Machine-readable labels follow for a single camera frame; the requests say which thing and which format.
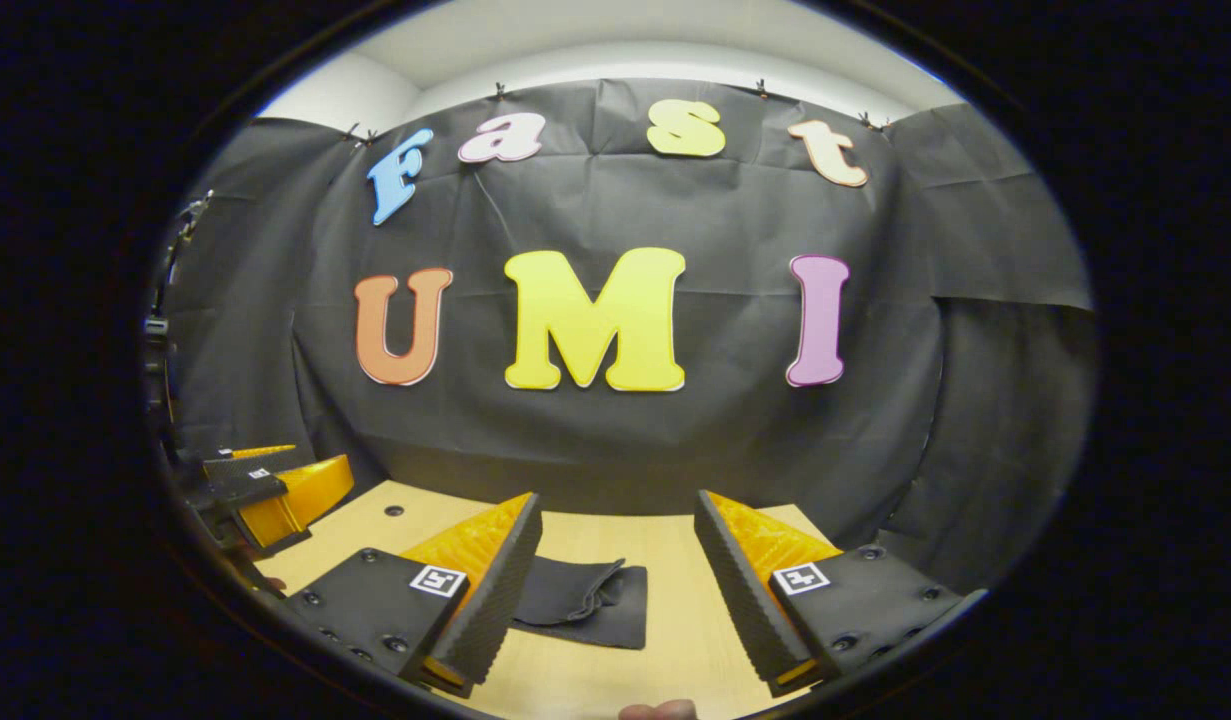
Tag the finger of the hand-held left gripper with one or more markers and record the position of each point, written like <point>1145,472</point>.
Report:
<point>300,495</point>
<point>250,456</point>

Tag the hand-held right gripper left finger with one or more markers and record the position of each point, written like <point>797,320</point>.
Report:
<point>490,600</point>

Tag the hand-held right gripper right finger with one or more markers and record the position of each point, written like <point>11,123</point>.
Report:
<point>740,600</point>

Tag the dark grey jeans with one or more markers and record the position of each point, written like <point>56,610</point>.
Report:
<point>585,605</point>

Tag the dark metal stand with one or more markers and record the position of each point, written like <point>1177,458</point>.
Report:
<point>182,220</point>

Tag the black backdrop cloth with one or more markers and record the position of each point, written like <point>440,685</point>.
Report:
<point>595,200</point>

